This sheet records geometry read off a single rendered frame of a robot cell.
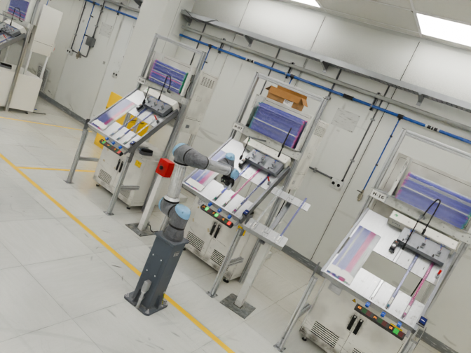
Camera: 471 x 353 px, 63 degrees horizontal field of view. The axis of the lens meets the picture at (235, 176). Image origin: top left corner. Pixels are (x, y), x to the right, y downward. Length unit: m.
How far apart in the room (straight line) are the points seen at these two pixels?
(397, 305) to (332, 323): 0.64
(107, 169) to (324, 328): 2.88
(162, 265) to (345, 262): 1.32
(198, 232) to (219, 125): 2.30
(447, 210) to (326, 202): 2.03
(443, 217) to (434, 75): 2.10
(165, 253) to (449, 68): 3.59
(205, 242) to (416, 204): 1.88
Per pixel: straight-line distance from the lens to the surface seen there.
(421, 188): 3.19
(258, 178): 3.42
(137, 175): 4.30
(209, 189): 3.40
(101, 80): 7.58
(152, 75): 4.54
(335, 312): 3.31
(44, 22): 6.91
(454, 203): 3.18
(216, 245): 3.68
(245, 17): 5.91
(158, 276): 2.81
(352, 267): 2.97
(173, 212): 2.69
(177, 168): 2.65
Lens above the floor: 1.64
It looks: 11 degrees down
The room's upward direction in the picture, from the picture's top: 23 degrees clockwise
